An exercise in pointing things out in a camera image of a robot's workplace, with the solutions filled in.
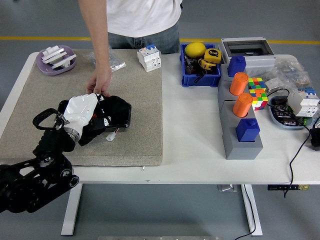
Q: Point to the person's right hand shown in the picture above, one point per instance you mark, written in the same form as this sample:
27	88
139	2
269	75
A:
100	80

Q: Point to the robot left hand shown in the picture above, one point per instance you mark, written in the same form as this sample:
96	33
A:
78	110

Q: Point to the person's right forearm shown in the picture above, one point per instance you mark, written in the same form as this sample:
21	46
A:
100	50

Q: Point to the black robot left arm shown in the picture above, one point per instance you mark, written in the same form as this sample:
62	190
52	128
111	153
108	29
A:
37	185

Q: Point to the black table control panel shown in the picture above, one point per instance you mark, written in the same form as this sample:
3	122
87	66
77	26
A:
274	187

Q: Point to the clear bag of metal nuts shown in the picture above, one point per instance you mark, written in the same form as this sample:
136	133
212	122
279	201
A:
116	63

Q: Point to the white plastic clip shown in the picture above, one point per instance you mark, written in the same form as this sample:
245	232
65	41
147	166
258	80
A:
64	62
53	54

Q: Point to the small white circuit breaker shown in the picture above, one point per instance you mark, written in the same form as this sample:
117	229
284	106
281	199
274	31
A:
149	62

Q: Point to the purple plastic tray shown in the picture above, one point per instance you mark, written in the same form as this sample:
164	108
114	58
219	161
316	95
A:
45	69

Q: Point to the grey-brown mat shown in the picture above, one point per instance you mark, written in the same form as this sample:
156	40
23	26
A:
125	150

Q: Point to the person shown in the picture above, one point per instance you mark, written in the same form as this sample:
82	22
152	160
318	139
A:
142	17

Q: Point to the dark metal tool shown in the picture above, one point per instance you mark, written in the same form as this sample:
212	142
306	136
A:
190	66

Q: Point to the blue plastic bin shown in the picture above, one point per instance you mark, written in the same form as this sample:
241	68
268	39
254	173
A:
199	80

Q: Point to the yellow foam ball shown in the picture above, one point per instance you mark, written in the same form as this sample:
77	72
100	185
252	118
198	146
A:
194	49

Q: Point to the white table leg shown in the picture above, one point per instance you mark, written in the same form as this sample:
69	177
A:
71	212
248	212

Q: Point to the yellow black tape measure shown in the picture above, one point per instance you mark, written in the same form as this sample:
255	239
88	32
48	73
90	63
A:
207	64
213	55

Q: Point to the grey socket base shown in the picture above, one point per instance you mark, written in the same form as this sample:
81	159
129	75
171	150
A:
223	72
239	151
223	90

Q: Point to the blue square block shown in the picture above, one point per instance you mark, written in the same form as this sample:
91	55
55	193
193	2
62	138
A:
247	131
235	67

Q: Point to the orange cylinder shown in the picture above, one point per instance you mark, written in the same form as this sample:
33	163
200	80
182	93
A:
238	85
242	105

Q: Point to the multicolour puzzle cube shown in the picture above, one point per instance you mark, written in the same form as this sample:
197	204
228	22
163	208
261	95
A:
260	99
256	83

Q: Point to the small labelled packet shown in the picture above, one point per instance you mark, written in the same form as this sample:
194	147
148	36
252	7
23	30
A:
273	84

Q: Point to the light blue tray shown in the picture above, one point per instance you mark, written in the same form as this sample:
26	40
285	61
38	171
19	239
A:
275	122

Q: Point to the dark brown capacitor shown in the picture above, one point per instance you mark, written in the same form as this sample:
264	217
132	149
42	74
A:
280	101
280	108
282	114
290	122

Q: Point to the clear bag of parts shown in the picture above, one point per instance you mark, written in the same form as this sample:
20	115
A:
286	65
300	79

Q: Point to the wide white circuit breaker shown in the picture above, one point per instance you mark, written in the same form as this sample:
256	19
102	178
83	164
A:
303	104

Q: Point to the green terminal block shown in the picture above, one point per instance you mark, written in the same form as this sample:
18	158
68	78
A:
305	121

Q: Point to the black power adapter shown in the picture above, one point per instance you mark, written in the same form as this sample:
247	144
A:
315	139

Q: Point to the grey enclosure with clear lid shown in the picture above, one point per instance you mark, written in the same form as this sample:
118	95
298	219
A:
259	62

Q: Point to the grey metal bracket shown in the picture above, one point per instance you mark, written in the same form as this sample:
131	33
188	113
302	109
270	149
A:
226	188

